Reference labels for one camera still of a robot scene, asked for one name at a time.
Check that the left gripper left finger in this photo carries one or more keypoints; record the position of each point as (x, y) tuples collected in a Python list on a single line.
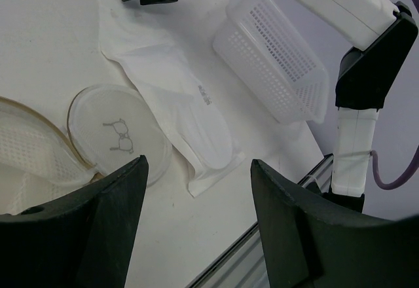
[(83, 239)]

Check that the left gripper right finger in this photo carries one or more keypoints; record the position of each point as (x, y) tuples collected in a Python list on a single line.
[(309, 241)]

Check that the round mesh laundry bag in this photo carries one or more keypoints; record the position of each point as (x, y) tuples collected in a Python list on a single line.
[(107, 127)]

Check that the white bra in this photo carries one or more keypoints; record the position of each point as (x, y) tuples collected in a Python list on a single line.
[(156, 65)]

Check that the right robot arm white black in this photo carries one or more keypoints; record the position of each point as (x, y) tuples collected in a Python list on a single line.
[(382, 34)]

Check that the white perforated plastic basket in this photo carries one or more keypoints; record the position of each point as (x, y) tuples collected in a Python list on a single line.
[(260, 44)]

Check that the aluminium rail frame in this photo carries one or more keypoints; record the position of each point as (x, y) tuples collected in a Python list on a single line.
[(243, 264)]

